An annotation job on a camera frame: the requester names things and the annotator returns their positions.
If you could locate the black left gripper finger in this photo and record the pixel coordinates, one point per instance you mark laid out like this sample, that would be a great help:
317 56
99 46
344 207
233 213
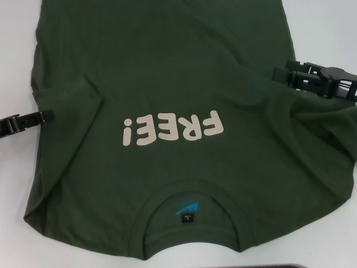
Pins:
5 133
33 117

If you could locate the dark rounded panel edge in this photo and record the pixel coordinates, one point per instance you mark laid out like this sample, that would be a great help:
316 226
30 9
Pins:
262 265

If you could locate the dark green FREE t-shirt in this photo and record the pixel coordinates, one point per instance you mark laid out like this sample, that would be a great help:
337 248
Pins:
178 69

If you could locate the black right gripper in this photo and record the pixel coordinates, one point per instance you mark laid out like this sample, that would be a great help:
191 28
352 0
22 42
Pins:
343 85

